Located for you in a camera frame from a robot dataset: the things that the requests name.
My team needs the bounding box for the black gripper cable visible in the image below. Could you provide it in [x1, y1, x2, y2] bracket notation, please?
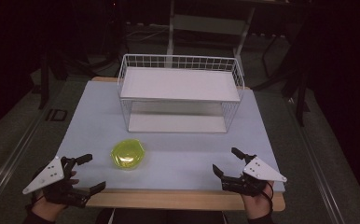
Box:
[260, 182, 275, 217]

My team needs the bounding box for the pale blue table mat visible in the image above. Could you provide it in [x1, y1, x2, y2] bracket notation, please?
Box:
[55, 79, 286, 193]

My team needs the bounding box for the person's dark clothing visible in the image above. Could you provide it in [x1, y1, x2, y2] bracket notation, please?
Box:
[94, 207, 229, 224]

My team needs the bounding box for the person's right hand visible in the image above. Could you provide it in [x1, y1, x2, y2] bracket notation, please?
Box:
[241, 180, 276, 220]

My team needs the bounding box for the white metal frame stand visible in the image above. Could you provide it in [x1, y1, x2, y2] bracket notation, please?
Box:
[166, 0, 257, 68]

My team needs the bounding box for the person's left hand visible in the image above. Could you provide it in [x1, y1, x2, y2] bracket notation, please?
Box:
[31, 169, 80, 220]

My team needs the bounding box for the black floor label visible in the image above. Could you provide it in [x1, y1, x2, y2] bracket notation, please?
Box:
[45, 108, 68, 123]

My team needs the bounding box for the black metal stand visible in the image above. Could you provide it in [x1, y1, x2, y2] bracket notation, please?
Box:
[38, 50, 51, 110]

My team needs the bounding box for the yellow-green plastic plate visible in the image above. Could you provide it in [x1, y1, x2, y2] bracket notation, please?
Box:
[110, 138, 146, 171]

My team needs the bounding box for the white wire shelf rack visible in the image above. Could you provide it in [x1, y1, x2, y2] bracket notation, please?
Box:
[117, 53, 246, 135]

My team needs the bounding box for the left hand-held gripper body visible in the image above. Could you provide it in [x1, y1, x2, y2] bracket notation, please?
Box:
[21, 155, 90, 209]

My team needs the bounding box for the metal floor rail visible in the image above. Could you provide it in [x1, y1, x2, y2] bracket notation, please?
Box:
[0, 104, 50, 208]
[284, 94, 349, 224]

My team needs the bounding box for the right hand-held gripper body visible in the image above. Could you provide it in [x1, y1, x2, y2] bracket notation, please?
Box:
[220, 153, 288, 198]

